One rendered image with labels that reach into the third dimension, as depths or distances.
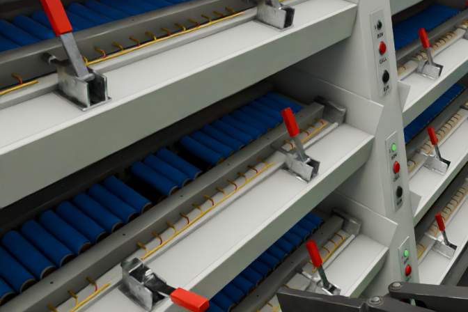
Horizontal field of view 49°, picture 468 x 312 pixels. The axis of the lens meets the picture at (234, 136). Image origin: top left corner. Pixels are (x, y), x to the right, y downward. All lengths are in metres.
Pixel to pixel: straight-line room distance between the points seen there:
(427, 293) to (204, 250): 0.26
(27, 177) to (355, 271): 0.54
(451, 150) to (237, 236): 0.69
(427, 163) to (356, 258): 0.33
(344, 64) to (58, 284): 0.49
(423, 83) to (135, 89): 0.65
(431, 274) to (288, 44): 0.66
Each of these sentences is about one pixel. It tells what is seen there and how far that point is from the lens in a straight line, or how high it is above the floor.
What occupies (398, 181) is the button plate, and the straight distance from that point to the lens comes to 0.86.
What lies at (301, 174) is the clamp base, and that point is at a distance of 0.65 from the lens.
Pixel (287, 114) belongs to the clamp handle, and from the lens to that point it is 0.63.
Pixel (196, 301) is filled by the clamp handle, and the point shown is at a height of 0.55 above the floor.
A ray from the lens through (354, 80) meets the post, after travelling 0.77.
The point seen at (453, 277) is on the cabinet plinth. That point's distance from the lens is 1.32.
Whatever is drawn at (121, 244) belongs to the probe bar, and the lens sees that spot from 0.51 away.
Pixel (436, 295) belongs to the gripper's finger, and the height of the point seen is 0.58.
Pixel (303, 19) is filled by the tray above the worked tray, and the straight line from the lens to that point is 0.64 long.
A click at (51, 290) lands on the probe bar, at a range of 0.48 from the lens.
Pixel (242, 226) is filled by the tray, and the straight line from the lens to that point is 0.57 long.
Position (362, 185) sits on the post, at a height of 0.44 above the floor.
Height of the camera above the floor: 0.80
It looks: 18 degrees down
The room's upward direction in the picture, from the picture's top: 12 degrees counter-clockwise
